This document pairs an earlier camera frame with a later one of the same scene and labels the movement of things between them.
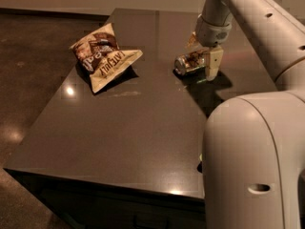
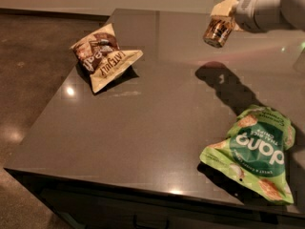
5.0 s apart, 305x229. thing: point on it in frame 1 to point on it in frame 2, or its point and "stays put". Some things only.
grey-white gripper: x=212 y=34 to x=254 y=10
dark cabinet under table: x=83 y=204 stays put
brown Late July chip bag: x=100 y=55 stays put
